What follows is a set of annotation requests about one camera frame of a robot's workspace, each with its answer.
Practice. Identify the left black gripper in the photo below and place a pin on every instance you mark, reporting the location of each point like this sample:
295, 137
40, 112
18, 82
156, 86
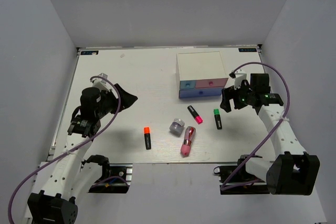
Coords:
128, 99

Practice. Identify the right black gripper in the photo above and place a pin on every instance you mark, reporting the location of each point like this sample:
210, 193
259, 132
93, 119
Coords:
231, 93

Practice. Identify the pink drawer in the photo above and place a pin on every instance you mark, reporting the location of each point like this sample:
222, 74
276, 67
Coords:
211, 83

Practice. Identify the wide blue bottom drawer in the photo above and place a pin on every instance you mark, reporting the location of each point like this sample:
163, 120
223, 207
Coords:
197, 93

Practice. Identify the white drawer organizer box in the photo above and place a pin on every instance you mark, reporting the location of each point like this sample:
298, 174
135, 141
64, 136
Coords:
199, 65

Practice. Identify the small light blue drawer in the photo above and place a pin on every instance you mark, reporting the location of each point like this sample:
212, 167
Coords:
187, 84

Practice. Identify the clear jar of paperclips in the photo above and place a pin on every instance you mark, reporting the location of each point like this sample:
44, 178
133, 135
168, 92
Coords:
177, 127

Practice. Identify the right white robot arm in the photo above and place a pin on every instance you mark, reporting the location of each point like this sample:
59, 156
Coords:
294, 171

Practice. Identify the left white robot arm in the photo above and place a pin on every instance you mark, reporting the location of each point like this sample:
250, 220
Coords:
74, 175

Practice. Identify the green cap highlighter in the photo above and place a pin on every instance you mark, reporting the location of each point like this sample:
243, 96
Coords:
217, 119

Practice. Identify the pink cap highlighter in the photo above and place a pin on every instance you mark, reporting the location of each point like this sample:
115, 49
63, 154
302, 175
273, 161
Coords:
195, 115

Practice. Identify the orange cap highlighter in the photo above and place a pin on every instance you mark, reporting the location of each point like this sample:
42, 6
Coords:
147, 138

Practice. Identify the left corner label sticker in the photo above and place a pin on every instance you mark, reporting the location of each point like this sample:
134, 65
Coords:
89, 52

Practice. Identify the corner label sticker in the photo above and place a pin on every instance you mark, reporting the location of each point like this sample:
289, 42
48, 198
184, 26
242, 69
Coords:
247, 49
89, 52

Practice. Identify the right corner label sticker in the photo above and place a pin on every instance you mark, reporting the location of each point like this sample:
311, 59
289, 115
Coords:
247, 49

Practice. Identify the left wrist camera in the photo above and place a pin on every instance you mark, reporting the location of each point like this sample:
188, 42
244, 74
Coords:
101, 83

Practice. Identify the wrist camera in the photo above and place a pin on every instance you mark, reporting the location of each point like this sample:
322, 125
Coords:
239, 76
101, 83

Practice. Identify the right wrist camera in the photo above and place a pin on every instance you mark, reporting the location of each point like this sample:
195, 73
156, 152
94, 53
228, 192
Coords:
239, 76

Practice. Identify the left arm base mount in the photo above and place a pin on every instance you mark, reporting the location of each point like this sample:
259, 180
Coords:
117, 181

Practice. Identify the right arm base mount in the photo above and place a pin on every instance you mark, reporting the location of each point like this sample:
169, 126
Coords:
223, 172

